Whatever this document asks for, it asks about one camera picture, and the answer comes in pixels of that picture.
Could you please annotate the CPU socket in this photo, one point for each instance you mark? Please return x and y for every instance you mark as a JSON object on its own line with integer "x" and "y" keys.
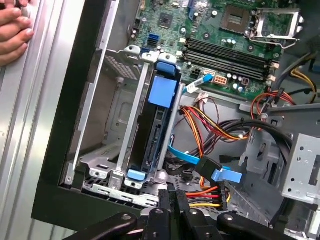
{"x": 236, "y": 20}

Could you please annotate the black PC case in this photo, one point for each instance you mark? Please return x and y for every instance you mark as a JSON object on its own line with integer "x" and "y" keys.
{"x": 75, "y": 200}

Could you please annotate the black RAM slot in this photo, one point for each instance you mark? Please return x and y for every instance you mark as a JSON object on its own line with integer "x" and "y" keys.
{"x": 230, "y": 62}
{"x": 230, "y": 49}
{"x": 230, "y": 55}
{"x": 230, "y": 68}

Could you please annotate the metal socket cover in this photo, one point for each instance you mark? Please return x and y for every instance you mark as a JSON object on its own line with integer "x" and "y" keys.
{"x": 272, "y": 37}

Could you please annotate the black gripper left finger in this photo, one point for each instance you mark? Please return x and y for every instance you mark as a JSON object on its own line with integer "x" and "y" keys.
{"x": 160, "y": 225}

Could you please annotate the blue expansion slot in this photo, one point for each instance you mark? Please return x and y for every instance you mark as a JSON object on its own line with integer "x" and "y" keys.
{"x": 192, "y": 10}

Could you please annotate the grey metal disk bay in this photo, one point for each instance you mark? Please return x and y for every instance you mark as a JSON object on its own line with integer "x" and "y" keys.
{"x": 110, "y": 117}

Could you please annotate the bare person hand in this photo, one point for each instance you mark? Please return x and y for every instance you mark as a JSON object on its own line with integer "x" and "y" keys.
{"x": 12, "y": 35}

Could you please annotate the grey metal drive cage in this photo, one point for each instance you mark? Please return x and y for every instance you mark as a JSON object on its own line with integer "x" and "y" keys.
{"x": 302, "y": 170}

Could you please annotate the hard disk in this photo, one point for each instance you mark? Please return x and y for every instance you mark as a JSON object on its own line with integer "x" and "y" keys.
{"x": 161, "y": 91}

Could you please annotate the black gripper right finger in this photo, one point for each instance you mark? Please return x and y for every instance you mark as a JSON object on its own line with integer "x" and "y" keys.
{"x": 195, "y": 225}

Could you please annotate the green motherboard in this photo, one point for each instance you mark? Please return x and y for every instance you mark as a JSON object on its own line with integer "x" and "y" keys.
{"x": 217, "y": 27}

